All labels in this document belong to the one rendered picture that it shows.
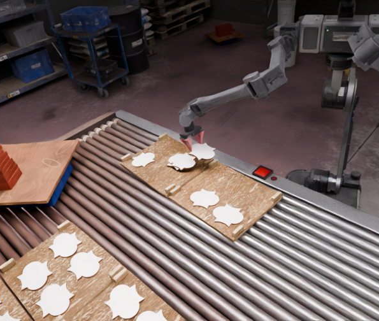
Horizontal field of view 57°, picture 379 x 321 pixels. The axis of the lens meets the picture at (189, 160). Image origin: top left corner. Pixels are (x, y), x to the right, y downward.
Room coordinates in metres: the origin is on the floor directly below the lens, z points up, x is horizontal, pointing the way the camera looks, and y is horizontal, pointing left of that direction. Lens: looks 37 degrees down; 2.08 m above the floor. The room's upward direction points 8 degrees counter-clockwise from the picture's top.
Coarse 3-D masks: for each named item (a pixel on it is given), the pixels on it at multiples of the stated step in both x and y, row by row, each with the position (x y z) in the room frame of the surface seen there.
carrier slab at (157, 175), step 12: (156, 144) 1.73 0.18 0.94; (168, 144) 1.71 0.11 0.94; (180, 144) 1.70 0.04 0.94; (132, 156) 1.64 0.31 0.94; (156, 156) 1.61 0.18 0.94; (168, 156) 1.59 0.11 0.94; (192, 156) 1.56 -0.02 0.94; (132, 168) 1.53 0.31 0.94; (144, 168) 1.51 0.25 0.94; (156, 168) 1.50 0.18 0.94; (168, 168) 1.48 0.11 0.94; (192, 168) 1.45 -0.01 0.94; (204, 168) 1.44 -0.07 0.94; (144, 180) 1.41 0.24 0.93; (156, 180) 1.40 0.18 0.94; (168, 180) 1.38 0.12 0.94; (180, 180) 1.37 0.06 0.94
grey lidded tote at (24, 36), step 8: (16, 24) 5.44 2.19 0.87; (24, 24) 5.36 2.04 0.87; (32, 24) 5.28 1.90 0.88; (40, 24) 5.37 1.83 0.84; (8, 32) 5.13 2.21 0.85; (16, 32) 5.08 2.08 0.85; (24, 32) 5.18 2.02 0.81; (32, 32) 5.27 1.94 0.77; (40, 32) 5.36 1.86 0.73; (8, 40) 5.23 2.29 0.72; (16, 40) 5.09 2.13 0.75; (24, 40) 5.16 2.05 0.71; (32, 40) 5.25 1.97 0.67
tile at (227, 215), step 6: (216, 210) 1.12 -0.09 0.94; (222, 210) 1.11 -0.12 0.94; (228, 210) 1.11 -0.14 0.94; (234, 210) 1.10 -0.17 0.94; (240, 210) 1.10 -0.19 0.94; (216, 216) 1.08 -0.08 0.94; (222, 216) 1.08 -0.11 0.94; (228, 216) 1.07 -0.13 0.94; (234, 216) 1.07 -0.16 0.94; (240, 216) 1.06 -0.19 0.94; (222, 222) 1.04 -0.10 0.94; (228, 222) 1.04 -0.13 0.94; (234, 222) 1.03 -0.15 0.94; (240, 222) 1.03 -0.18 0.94
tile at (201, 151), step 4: (196, 144) 1.49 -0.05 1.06; (200, 144) 1.49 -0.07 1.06; (204, 144) 1.48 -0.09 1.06; (192, 148) 1.46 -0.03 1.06; (196, 148) 1.45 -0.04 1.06; (200, 148) 1.45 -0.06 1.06; (204, 148) 1.45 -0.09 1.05; (208, 148) 1.45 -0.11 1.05; (212, 148) 1.44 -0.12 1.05; (192, 152) 1.43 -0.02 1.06; (196, 152) 1.43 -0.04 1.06; (200, 152) 1.42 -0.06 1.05; (204, 152) 1.42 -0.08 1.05; (208, 152) 1.42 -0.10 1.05; (212, 152) 1.41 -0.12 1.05; (196, 156) 1.40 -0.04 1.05; (200, 156) 1.39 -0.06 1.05; (204, 156) 1.39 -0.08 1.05; (208, 156) 1.39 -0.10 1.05; (212, 156) 1.39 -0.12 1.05
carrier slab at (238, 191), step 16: (208, 176) 1.37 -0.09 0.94; (224, 176) 1.35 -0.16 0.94; (240, 176) 1.33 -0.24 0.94; (192, 192) 1.27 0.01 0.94; (224, 192) 1.24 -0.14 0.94; (240, 192) 1.22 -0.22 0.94; (256, 192) 1.20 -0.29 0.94; (272, 192) 1.19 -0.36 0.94; (192, 208) 1.16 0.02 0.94; (208, 208) 1.15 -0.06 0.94; (256, 208) 1.10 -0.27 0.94; (208, 224) 1.06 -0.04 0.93; (224, 224) 1.04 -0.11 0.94; (240, 224) 1.02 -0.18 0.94
